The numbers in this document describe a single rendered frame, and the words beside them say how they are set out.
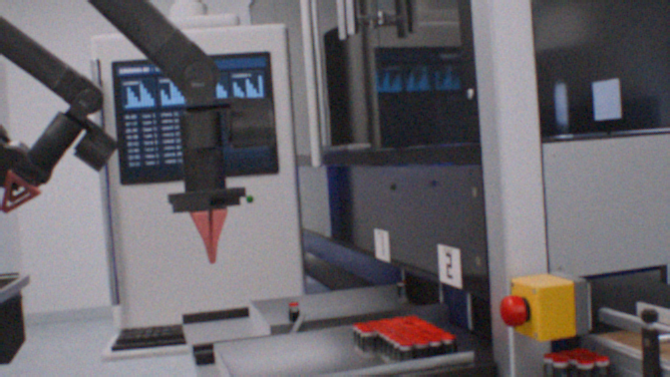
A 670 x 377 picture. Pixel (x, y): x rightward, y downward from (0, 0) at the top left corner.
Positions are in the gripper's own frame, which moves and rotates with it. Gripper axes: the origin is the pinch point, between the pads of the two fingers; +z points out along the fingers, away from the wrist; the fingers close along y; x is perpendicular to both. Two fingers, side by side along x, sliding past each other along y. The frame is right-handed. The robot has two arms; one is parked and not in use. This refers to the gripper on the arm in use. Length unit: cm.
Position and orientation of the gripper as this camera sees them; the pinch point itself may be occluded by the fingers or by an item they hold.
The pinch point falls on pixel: (211, 257)
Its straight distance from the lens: 105.4
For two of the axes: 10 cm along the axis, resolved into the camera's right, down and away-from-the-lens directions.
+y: 9.6, -0.9, 2.5
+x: -2.5, -0.2, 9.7
